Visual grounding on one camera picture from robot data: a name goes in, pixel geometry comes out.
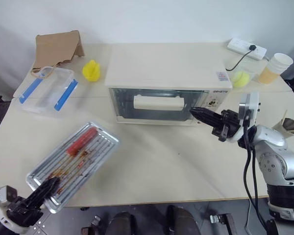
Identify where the tan paper cup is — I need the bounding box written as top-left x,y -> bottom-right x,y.
258,65 -> 282,86

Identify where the glass oven door with handle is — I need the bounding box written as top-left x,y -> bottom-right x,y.
108,87 -> 208,126

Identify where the clear container with yellow item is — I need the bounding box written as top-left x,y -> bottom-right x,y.
231,57 -> 269,85

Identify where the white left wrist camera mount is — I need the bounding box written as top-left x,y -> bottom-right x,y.
0,185 -> 33,235

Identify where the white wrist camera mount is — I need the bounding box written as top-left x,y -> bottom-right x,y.
226,91 -> 262,143
0,185 -> 33,235

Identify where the small printed oven sticker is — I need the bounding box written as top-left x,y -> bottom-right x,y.
215,70 -> 230,82

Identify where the dark metal bracket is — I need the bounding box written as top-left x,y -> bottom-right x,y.
80,215 -> 102,235
209,212 -> 234,235

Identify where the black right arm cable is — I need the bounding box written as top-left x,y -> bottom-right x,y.
242,114 -> 269,235

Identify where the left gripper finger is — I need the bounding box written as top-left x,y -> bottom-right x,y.
35,180 -> 61,209
26,177 -> 58,204

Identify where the tan rubber band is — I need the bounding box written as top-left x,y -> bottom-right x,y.
30,65 -> 56,79

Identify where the cream white toaster oven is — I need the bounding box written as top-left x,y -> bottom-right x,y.
104,43 -> 234,127

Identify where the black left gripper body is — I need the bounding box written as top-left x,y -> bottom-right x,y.
6,195 -> 45,227

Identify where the red sausage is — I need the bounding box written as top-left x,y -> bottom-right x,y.
66,127 -> 98,156

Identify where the black plug with cable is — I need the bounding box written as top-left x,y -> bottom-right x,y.
225,44 -> 259,72

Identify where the brown cardboard piece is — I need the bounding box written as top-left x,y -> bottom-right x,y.
30,30 -> 85,75

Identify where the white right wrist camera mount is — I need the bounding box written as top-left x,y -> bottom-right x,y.
226,91 -> 262,143

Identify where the white power strip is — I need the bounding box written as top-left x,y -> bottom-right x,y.
226,37 -> 268,61

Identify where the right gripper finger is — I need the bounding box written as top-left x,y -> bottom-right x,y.
190,110 -> 222,128
189,106 -> 223,120

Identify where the silver metal baking tray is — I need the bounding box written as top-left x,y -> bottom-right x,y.
25,121 -> 121,214

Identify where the oven control knob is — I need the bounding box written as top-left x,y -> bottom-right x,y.
208,97 -> 220,109

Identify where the yellow plastic toy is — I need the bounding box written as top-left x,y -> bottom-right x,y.
82,59 -> 100,82

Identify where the clear container with blue latches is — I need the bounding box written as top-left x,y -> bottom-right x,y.
18,66 -> 79,118

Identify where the yellow-green ball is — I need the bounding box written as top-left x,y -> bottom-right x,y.
232,71 -> 251,89

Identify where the paper cup with dark inside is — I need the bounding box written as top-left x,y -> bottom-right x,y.
271,117 -> 294,139

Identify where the dark rounded shape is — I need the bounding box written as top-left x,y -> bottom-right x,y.
166,205 -> 197,235
108,211 -> 138,235

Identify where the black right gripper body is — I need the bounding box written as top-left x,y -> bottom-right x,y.
211,110 -> 244,143

